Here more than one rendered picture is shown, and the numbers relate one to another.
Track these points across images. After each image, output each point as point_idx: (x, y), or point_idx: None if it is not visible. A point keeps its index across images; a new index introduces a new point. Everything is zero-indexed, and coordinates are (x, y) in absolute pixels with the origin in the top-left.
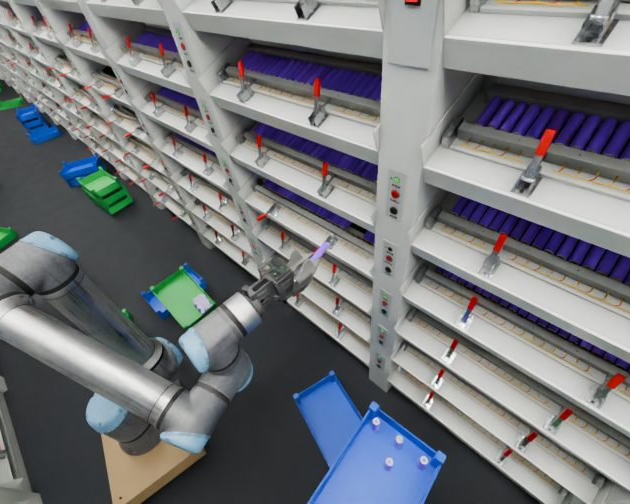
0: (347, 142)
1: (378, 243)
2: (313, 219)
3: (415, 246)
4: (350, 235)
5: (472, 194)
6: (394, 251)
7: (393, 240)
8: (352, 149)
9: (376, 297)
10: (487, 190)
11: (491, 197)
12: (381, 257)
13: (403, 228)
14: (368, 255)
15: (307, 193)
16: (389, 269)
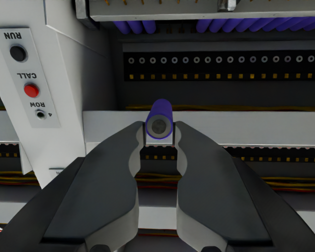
0: (146, 226)
1: (67, 111)
2: (305, 12)
3: (11, 141)
4: (177, 19)
5: (9, 210)
6: (32, 114)
7: (45, 133)
8: (142, 218)
9: None
10: (0, 221)
11: None
12: (48, 77)
13: (41, 161)
14: (106, 2)
15: (250, 144)
16: (15, 59)
